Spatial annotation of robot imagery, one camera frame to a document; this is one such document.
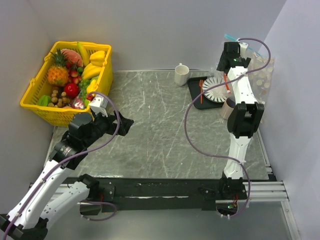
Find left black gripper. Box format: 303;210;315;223
83;108;134;147

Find polka dot zip bag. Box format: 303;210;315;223
246;49;275;104

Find toy pineapple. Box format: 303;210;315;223
47;49;69;87

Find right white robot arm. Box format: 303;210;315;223
217;41;265;199

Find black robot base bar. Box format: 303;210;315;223
74;176;248;213

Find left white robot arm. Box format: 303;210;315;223
0;111;134;240

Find clear zip bag orange seal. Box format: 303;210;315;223
213;70;231;96

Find clear zip bag blue seal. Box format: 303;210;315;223
214;33;241;73

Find striped white plate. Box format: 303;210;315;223
202;76;232;103

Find black plastic tray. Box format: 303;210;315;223
186;76;224;110

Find beige paper cup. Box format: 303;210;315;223
220;96;236;120

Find white ceramic mug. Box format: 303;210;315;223
174;63;190;87

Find green toy apple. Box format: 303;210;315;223
84;99;91;108

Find yellow toy lemon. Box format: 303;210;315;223
86;78;98;94

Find green toy grapes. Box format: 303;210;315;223
78;79;91;99

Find yellow toy banana bunch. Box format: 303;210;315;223
81;63;102;80

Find red toy apple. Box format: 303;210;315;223
63;82;79;98

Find brown toy longan bunch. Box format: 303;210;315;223
47;90;71;108

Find yellow toy bell pepper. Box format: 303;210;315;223
89;50;106;67

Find red toy strawberries bunch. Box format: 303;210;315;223
66;61;83;85

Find green toy starfruit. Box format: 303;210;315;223
37;95;52;107

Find toy watermelon slice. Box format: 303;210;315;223
61;48;84;67

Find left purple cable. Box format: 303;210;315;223
4;91;122;236

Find purple cable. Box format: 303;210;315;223
4;91;122;236
184;37;273;218

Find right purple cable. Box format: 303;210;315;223
184;37;273;218

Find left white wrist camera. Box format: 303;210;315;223
89;94;108;117

